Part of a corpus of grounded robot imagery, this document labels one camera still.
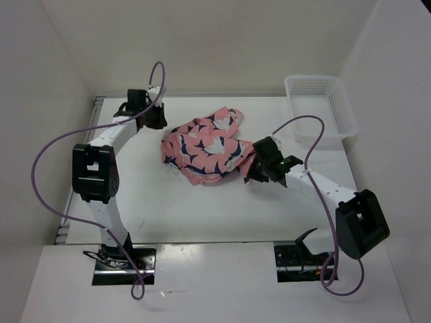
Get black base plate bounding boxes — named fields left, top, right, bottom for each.
left=273, top=242, right=329, bottom=283
left=84, top=245, right=156, bottom=286

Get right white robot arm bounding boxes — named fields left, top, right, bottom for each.
left=248, top=137, right=390, bottom=264

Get white plastic basket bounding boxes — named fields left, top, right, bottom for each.
left=284, top=75, right=358, bottom=145

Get purple cable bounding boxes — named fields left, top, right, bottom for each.
left=271, top=115, right=365, bottom=296
left=30, top=61, right=167, bottom=301

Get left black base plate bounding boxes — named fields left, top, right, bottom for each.
left=84, top=245, right=156, bottom=286

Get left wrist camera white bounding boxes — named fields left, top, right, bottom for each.
left=147, top=86, right=166, bottom=107

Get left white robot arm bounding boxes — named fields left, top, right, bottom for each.
left=72, top=86, right=167, bottom=269

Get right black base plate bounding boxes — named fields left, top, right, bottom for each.
left=273, top=242, right=329, bottom=283

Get pink shark print shorts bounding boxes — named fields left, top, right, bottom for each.
left=160, top=107, right=255, bottom=186

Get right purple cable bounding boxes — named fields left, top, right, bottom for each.
left=271, top=115, right=365, bottom=296

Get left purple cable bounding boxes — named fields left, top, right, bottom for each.
left=30, top=61, right=167, bottom=301

